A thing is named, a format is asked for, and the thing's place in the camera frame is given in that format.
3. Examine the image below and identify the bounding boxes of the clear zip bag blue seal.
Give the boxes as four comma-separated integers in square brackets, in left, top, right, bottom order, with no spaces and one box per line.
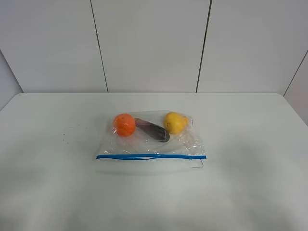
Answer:
[94,111,207,168]

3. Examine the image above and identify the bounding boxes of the dark purple eggplant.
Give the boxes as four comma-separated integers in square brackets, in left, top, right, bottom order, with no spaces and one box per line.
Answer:
[134,118,170,142]

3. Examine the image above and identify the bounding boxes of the orange fruit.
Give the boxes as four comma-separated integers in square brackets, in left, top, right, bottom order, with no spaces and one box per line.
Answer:
[113,113,136,137]

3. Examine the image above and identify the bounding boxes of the yellow lemon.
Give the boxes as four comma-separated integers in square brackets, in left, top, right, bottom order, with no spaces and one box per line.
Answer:
[164,112,189,134]

